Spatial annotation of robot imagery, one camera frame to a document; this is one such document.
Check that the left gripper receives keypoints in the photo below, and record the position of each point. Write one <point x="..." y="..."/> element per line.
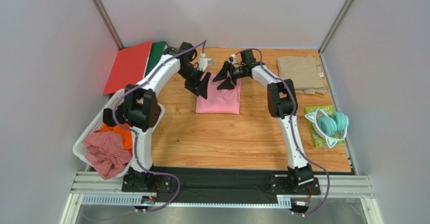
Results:
<point x="192" y="86"/>

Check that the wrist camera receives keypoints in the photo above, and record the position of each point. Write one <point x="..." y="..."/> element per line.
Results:
<point x="203" y="62"/>
<point x="232" y="59"/>

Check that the pink t-shirt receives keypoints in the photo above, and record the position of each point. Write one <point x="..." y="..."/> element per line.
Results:
<point x="220" y="101"/>

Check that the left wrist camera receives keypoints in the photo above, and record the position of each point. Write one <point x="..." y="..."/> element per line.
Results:
<point x="203" y="62"/>

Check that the black t-shirt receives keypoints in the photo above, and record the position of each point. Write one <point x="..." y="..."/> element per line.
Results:
<point x="108" y="119"/>

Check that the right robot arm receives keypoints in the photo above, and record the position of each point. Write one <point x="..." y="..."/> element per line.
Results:
<point x="282" y="105"/>

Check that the red binder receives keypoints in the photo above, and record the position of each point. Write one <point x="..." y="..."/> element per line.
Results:
<point x="129" y="67"/>

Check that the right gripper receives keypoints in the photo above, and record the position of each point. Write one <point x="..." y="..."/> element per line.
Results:
<point x="233" y="73"/>

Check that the orange garment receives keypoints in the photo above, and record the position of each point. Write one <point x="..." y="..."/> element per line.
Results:
<point x="125" y="135"/>

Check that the black base mat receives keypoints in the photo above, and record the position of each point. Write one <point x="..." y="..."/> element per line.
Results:
<point x="223" y="186"/>

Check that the dusty pink garment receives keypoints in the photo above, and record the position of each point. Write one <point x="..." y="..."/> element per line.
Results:
<point x="106" y="154"/>

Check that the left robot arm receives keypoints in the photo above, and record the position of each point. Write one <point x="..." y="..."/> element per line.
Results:
<point x="143" y="113"/>

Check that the white laundry basket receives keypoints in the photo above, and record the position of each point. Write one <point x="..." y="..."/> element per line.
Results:
<point x="144" y="141"/>

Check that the folded beige t-shirt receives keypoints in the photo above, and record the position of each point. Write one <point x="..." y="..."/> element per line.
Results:
<point x="305" y="72"/>

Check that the green binder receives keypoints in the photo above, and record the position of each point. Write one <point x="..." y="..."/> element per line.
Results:
<point x="155" y="55"/>

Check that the aluminium mounting rail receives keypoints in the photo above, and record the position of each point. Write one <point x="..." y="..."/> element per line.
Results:
<point x="89" y="187"/>

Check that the teal headphones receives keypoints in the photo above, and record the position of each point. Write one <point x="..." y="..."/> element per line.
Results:
<point x="332" y="129"/>

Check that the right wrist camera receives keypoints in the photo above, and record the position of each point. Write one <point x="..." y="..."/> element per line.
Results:
<point x="232" y="59"/>

